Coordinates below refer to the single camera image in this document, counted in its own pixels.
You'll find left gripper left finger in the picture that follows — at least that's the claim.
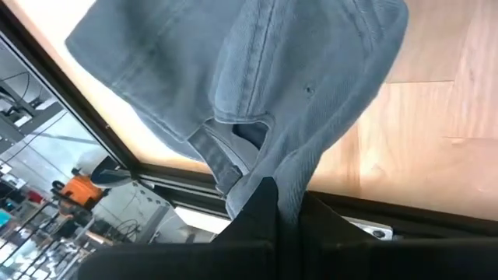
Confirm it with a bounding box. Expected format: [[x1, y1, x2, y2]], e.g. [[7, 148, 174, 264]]
[[77, 177, 279, 280]]

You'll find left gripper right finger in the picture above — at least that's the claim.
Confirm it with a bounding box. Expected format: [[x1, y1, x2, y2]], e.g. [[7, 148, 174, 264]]
[[301, 191, 498, 280]]

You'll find gray denim cap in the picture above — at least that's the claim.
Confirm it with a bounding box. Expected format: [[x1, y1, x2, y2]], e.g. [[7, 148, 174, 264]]
[[65, 0, 410, 242]]

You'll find black aluminium table frame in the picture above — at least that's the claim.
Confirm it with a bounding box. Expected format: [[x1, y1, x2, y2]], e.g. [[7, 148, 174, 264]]
[[0, 0, 498, 239]]

